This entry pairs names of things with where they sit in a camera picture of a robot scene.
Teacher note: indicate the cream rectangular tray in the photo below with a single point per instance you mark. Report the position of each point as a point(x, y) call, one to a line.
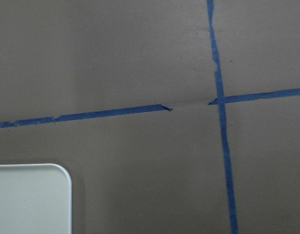
point(35, 199)

